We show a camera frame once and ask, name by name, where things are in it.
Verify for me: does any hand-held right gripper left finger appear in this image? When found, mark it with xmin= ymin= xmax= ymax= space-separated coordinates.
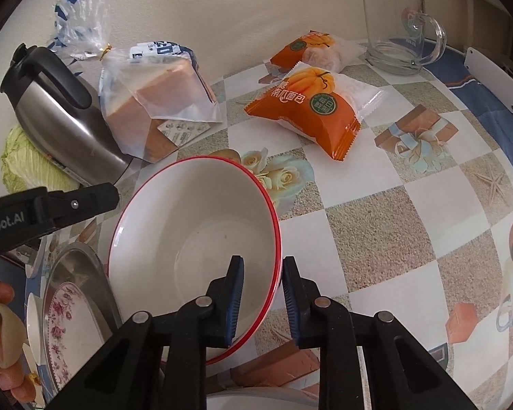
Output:
xmin=43 ymin=255 xmax=245 ymax=410

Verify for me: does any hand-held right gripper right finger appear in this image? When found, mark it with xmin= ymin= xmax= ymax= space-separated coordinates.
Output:
xmin=282 ymin=256 xmax=479 ymax=410

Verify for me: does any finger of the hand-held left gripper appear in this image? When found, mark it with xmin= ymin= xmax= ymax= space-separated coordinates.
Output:
xmin=46 ymin=182 xmax=121 ymax=232

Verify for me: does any red-rimmed white bowl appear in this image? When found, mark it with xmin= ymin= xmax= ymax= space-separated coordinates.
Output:
xmin=107 ymin=156 xmax=283 ymax=366

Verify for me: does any stainless steel basin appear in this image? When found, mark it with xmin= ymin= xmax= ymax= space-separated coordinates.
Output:
xmin=42 ymin=243 xmax=124 ymax=394

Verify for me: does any light blue bowl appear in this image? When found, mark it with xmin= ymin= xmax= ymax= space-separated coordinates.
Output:
xmin=205 ymin=386 xmax=321 ymax=410

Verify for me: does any pink floral round plate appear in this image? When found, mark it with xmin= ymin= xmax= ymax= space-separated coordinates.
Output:
xmin=47 ymin=279 xmax=114 ymax=387

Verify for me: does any person's left hand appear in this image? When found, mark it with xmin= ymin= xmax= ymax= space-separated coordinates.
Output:
xmin=0 ymin=281 xmax=37 ymax=404

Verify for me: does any napa cabbage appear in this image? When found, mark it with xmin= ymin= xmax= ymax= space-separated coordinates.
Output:
xmin=0 ymin=126 xmax=82 ymax=195

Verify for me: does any stainless steel thermos jug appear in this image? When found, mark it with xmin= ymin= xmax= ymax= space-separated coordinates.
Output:
xmin=0 ymin=43 xmax=133 ymax=186

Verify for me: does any sliced bread bag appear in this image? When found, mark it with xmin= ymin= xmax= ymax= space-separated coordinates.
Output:
xmin=47 ymin=0 xmax=223 ymax=163

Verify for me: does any orange snack packet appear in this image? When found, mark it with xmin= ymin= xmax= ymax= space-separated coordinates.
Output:
xmin=244 ymin=62 xmax=387 ymax=162
xmin=270 ymin=30 xmax=362 ymax=73

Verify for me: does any clear glass mug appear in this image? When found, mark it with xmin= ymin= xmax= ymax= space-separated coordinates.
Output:
xmin=361 ymin=0 xmax=448 ymax=77

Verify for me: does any white power strip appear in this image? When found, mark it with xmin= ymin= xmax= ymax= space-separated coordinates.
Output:
xmin=464 ymin=47 xmax=513 ymax=114

